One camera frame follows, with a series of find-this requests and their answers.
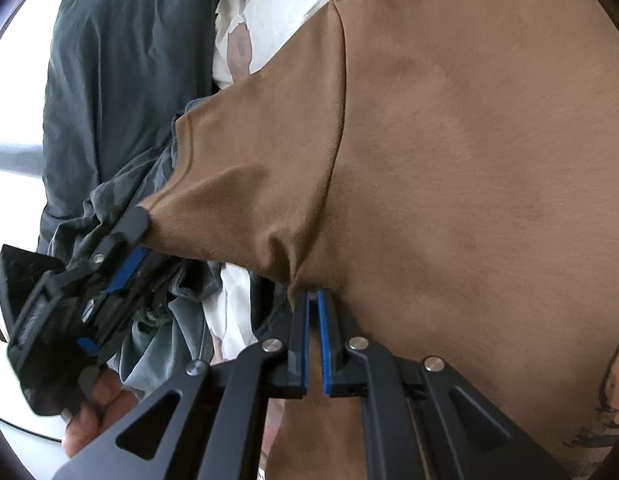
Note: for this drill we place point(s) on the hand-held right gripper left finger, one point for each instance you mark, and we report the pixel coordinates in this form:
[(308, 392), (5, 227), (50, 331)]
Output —
[(304, 340)]

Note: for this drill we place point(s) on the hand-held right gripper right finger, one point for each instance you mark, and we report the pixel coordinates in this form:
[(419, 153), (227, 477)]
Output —
[(323, 345)]

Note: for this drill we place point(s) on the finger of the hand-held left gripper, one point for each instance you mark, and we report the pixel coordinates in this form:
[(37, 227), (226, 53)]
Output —
[(132, 225), (127, 267)]

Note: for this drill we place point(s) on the brown printed t-shirt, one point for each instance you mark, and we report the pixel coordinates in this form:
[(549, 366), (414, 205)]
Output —
[(439, 185)]

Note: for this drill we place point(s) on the person's left hand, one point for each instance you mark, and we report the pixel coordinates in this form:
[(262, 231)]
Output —
[(99, 410)]

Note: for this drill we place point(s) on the dark grey crumpled garment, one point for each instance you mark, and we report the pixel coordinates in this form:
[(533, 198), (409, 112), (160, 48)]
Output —
[(119, 195)]

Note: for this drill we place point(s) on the blue grey garment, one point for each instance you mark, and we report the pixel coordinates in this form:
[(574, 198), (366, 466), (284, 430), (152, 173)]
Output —
[(159, 340)]

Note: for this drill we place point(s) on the dark grey duvet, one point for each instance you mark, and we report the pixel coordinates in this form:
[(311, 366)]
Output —
[(114, 85)]

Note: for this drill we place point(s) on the cream bear print bed sheet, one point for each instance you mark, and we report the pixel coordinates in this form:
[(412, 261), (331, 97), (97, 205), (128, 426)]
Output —
[(269, 20)]

